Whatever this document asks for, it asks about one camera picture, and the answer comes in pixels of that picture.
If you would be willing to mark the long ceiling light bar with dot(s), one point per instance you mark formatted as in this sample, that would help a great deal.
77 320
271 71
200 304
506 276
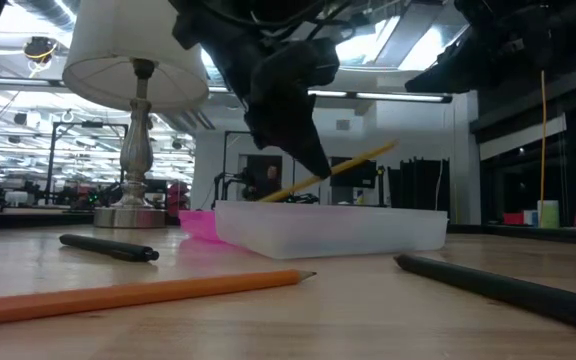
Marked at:
398 97

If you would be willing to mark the orange pencil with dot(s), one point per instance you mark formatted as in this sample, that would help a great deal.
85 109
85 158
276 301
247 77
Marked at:
143 292

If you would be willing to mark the white container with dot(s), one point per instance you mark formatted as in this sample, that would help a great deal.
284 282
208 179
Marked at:
16 198

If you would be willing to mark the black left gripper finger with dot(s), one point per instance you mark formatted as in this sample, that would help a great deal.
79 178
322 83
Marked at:
308 152

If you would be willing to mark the black pen with clip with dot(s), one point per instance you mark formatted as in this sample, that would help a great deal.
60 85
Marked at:
108 247

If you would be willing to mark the magenta chair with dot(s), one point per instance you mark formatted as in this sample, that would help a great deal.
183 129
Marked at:
178 197

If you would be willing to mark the clear box with pink lid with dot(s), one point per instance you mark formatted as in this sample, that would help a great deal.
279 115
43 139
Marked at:
328 232

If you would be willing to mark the person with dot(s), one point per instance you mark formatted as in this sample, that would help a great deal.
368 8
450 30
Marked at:
271 182

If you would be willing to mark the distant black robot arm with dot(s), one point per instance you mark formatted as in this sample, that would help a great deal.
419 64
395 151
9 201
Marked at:
233 187
303 199

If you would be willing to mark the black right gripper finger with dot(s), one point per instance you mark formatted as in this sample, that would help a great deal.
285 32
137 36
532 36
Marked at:
443 77

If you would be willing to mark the thin black gantry frame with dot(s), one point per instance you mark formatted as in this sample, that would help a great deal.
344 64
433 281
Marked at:
53 160

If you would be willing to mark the blue and white box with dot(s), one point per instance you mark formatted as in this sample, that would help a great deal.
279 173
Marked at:
530 218

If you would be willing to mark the black flat screen television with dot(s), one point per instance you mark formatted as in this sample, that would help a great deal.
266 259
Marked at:
365 180

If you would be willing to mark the red box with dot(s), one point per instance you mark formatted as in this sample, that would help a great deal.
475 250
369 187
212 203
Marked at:
513 219

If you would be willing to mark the silver lamp with white shade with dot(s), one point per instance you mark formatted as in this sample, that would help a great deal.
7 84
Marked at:
135 150

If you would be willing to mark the black folding panels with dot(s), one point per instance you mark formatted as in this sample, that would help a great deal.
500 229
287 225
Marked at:
418 190

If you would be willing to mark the black gantry with camera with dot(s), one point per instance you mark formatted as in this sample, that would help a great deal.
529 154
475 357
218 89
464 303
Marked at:
225 165

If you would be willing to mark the yellow pencil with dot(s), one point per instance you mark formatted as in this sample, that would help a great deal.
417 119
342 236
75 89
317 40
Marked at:
363 157

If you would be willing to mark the long matte black pen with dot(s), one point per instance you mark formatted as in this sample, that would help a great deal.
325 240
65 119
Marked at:
518 295

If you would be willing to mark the green and white box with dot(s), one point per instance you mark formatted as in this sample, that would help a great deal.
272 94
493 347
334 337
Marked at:
552 215

